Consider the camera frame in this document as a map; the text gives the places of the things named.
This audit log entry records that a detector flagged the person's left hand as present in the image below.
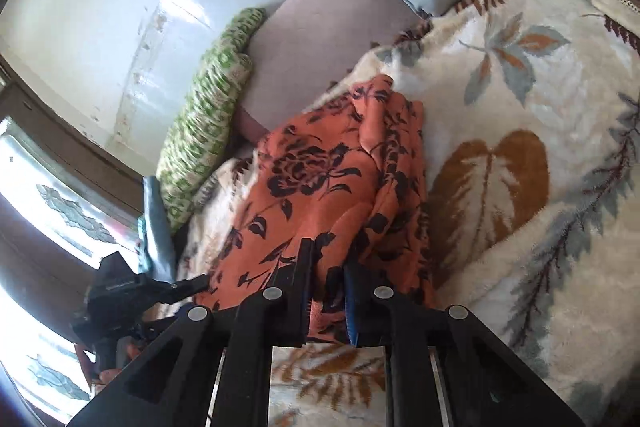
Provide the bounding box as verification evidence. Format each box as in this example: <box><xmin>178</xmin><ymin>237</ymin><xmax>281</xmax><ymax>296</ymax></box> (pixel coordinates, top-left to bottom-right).
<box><xmin>74</xmin><ymin>343</ymin><xmax>141</xmax><ymax>387</ymax></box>

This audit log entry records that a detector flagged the cream leaf-pattern blanket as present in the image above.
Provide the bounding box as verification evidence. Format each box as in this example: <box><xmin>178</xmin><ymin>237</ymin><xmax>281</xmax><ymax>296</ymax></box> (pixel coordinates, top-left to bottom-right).
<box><xmin>178</xmin><ymin>0</ymin><xmax>639</xmax><ymax>426</ymax></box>

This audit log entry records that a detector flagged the orange floral sweater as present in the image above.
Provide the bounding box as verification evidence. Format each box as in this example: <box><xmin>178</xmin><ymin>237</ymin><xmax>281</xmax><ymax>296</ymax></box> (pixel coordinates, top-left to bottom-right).
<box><xmin>195</xmin><ymin>75</ymin><xmax>435</xmax><ymax>343</ymax></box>

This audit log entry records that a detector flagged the mauve bed headboard cushion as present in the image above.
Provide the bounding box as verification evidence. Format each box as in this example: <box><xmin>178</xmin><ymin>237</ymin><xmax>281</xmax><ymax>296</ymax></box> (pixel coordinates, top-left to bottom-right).
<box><xmin>234</xmin><ymin>0</ymin><xmax>419</xmax><ymax>144</ymax></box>

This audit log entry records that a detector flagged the green white patterned pillow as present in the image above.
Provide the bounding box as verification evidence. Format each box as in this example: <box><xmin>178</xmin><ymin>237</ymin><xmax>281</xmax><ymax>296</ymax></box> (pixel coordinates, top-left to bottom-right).
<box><xmin>155</xmin><ymin>8</ymin><xmax>266</xmax><ymax>232</ymax></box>

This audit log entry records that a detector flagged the blue folded cloth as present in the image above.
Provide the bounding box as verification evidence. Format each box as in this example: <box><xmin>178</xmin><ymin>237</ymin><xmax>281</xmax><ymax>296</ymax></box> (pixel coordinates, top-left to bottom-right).
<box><xmin>137</xmin><ymin>176</ymin><xmax>177</xmax><ymax>283</ymax></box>

